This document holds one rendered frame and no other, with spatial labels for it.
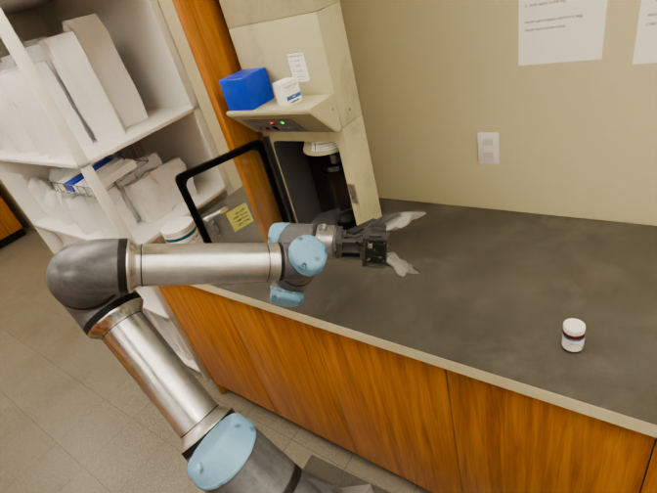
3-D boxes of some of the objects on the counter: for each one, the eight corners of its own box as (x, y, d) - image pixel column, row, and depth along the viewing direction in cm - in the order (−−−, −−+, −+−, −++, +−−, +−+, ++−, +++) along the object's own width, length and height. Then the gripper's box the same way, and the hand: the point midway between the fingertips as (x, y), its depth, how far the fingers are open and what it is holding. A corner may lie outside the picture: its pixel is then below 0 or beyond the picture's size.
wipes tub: (193, 243, 189) (178, 213, 181) (212, 247, 182) (198, 217, 174) (169, 260, 181) (153, 231, 173) (189, 266, 174) (173, 235, 166)
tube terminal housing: (334, 212, 182) (281, 9, 141) (405, 222, 163) (367, -10, 122) (299, 246, 167) (227, 28, 125) (372, 261, 148) (316, 11, 107)
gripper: (333, 290, 100) (420, 295, 98) (334, 208, 92) (430, 213, 90) (337, 271, 108) (418, 276, 106) (338, 196, 100) (426, 200, 98)
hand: (423, 242), depth 100 cm, fingers open, 14 cm apart
